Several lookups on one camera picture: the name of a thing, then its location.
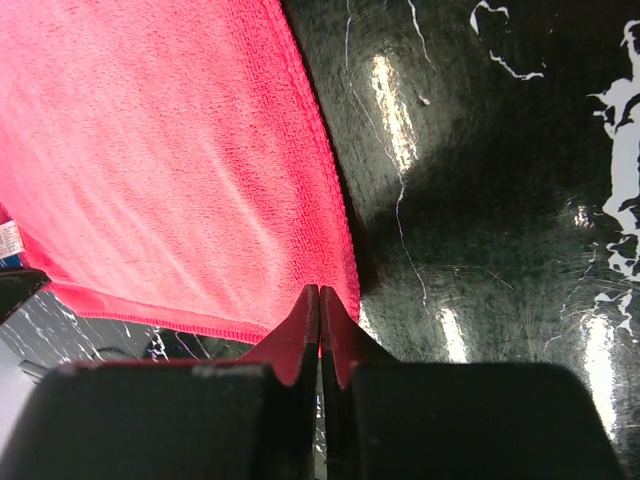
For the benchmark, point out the pink towel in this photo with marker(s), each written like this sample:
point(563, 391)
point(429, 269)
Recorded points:
point(167, 164)

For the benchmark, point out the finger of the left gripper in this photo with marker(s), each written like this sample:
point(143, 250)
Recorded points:
point(17, 286)

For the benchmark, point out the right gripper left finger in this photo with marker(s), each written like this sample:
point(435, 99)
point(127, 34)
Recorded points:
point(248, 418)

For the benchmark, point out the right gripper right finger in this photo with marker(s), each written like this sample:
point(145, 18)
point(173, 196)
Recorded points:
point(388, 419)

